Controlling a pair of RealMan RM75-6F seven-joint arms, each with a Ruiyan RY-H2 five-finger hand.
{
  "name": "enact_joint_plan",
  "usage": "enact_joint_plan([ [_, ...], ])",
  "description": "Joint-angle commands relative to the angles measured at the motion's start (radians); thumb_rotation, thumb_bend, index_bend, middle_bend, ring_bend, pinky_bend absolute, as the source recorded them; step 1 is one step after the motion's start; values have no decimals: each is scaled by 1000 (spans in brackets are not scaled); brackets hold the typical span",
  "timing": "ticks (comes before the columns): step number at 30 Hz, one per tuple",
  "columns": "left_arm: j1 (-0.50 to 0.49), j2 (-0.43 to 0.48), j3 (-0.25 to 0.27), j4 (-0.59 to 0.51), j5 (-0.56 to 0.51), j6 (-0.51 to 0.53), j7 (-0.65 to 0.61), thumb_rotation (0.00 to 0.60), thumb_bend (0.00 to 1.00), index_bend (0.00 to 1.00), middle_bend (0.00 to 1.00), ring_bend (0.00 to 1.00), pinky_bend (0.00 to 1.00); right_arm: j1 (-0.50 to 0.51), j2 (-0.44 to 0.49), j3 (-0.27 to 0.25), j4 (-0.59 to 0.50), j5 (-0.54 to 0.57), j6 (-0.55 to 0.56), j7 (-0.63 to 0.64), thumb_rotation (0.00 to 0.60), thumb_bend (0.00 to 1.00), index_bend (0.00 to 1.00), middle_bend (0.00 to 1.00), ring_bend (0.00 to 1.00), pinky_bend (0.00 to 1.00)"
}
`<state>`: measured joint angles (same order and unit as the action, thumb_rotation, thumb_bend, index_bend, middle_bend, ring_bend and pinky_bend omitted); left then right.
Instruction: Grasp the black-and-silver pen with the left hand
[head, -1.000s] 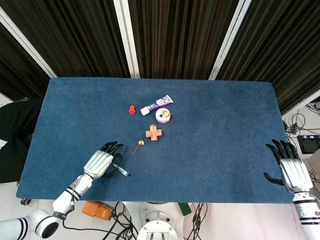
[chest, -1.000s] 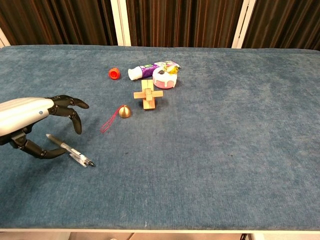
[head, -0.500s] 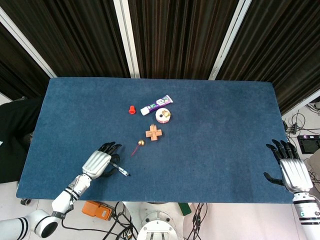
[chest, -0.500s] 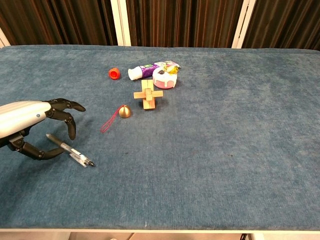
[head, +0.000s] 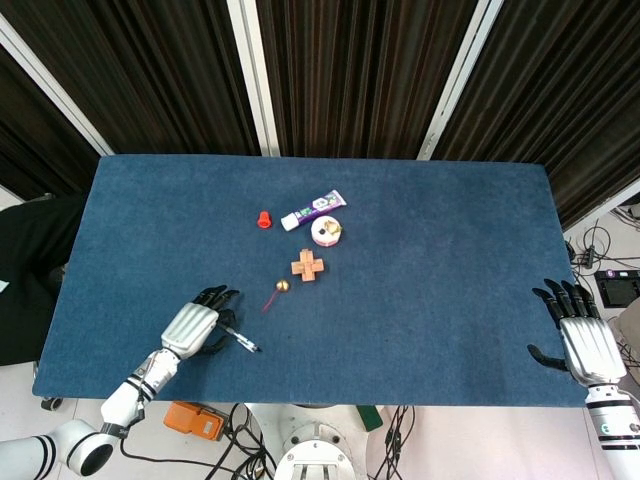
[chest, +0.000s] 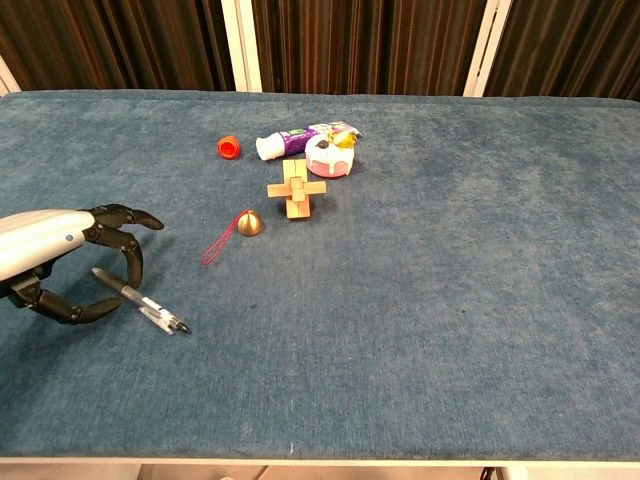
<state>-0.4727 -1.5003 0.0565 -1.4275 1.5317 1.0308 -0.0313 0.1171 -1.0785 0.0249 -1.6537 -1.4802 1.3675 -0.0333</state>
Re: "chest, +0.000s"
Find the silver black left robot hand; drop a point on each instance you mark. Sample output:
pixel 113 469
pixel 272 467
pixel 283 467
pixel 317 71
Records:
pixel 45 245

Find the black clear ballpoint pen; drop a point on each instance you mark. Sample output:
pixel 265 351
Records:
pixel 145 303

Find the red orange bottle cap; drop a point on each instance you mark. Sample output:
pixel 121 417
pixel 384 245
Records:
pixel 228 148

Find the wooden interlocking puzzle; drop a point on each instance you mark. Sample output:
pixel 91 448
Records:
pixel 296 189

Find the purple white tube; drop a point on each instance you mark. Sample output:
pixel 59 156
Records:
pixel 290 141

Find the pink white toy cake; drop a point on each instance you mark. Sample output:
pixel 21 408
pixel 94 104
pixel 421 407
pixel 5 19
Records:
pixel 330 157

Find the blue fabric table cover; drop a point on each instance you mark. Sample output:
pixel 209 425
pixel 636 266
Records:
pixel 350 300

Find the dark brown striped curtain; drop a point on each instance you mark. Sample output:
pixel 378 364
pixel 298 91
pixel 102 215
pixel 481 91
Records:
pixel 370 45

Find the white window frame post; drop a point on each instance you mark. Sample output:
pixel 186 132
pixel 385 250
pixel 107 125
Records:
pixel 7 79
pixel 242 45
pixel 486 47

